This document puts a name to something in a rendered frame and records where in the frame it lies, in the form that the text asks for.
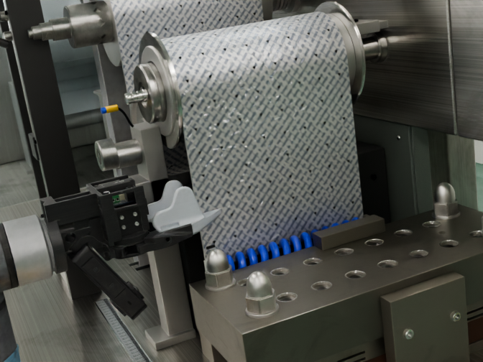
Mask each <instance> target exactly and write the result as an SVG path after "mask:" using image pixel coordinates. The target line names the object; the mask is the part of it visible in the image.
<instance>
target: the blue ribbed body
mask: <svg viewBox="0 0 483 362"><path fill-rule="evenodd" d="M357 219H360V218H358V217H353V218H352V220H351V221H355V220H357ZM316 231H318V230H317V229H313V230H312V231H311V232H310V235H309V234H308V233H306V232H303V233H301V235H300V239H299V238H298V237H297V236H295V235H293V236H291V237H290V244H289V243H288V240H287V239H285V238H281V239H280V241H279V247H278V245H277V244H276V243H275V242H274V241H272V242H270V243H269V244H268V249H269V251H267V248H266V247H265V246H264V245H259V246H258V247H257V253H258V254H256V252H255V250H254V249H252V248H250V249H247V258H245V256H244V254H243V253H242V252H241V251H238V252H236V254H235V259H236V261H234V260H233V258H232V257H231V255H227V258H228V260H229V264H230V265H231V267H232V271H233V270H236V269H240V268H243V267H246V266H250V265H253V264H257V263H259V262H262V261H266V260H269V259H273V258H276V257H279V256H283V255H286V254H290V253H292V252H295V251H299V250H302V249H306V248H309V247H312V246H313V235H312V233H314V232H316Z"/></svg>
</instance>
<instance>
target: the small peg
mask: <svg viewBox="0 0 483 362"><path fill-rule="evenodd" d="M148 99H149V95H148V92H147V90H146V89H144V90H138V91H136V92H135V91H134V92H131V93H125V94H124V101H125V103H126V104H127V105H128V104H132V103H137V102H142V101H148Z"/></svg>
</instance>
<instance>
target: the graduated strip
mask: <svg viewBox="0 0 483 362"><path fill-rule="evenodd" d="M94 303H95V305H96V306H97V308H98V309H99V311H100V312H101V314H102V315H103V317H104V319H105V320H106V322H107V323H108V324H109V326H110V328H111V329H112V330H113V332H114V334H115V336H116V337H117V338H118V340H119V342H120V343H121V344H122V346H123V347H124V350H125V351H126V352H127V354H128V355H129V357H130V358H131V360H132V361H133V362H152V361H151V360H150V358H149V357H148V355H147V354H146V353H145V351H144V350H143V348H142V347H141V345H140V344H139V343H138V341H137V339H136V338H135V337H134V336H133V334H132V333H131V331H130V330H129V328H128V327H127V326H126V324H125V323H124V321H123V320H122V319H121V317H120V316H119V314H118V313H117V311H116V310H115V309H114V307H113V306H112V304H111V303H110V302H109V300H108V299H107V298H106V299H102V300H99V301H95V302H94Z"/></svg>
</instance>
